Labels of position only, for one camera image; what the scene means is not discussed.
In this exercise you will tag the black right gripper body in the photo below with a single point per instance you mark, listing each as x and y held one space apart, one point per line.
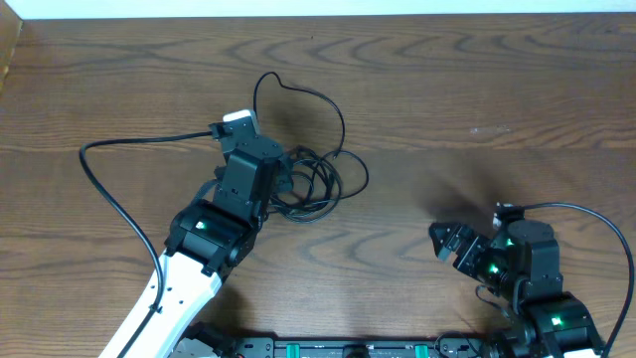
460 246

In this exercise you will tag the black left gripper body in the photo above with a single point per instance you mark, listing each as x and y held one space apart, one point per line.
284 167

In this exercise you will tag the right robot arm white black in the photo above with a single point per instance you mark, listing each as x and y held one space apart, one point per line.
521 265

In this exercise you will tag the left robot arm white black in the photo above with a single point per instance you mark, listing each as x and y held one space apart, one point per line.
206 241

